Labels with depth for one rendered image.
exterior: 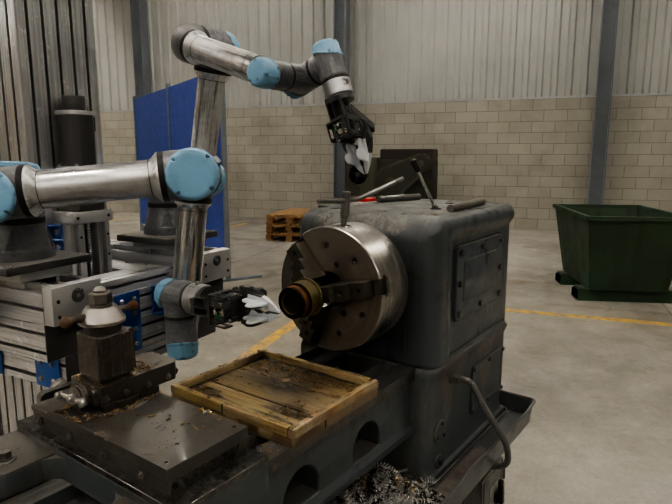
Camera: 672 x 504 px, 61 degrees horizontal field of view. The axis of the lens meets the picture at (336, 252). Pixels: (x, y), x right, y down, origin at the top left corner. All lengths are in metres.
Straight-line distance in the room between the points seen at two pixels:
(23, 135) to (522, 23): 10.50
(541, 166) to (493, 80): 1.85
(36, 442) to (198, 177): 0.61
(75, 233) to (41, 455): 0.78
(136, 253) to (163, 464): 1.11
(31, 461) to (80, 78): 1.13
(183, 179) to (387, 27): 10.86
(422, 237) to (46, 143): 1.06
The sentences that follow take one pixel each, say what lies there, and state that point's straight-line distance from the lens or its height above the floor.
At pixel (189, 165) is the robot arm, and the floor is 1.39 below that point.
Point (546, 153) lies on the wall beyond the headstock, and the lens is 11.33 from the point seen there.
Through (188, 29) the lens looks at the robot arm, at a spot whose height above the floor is 1.76.
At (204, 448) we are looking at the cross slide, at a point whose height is 0.97.
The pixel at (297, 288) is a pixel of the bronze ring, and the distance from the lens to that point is 1.29.
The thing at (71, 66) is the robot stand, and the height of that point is 1.66.
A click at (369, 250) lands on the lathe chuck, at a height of 1.19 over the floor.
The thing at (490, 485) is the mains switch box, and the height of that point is 0.40.
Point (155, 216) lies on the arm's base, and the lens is 1.85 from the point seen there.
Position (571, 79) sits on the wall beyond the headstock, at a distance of 11.44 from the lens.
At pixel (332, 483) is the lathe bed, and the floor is 0.71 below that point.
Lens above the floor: 1.41
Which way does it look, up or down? 10 degrees down
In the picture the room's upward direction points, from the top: straight up
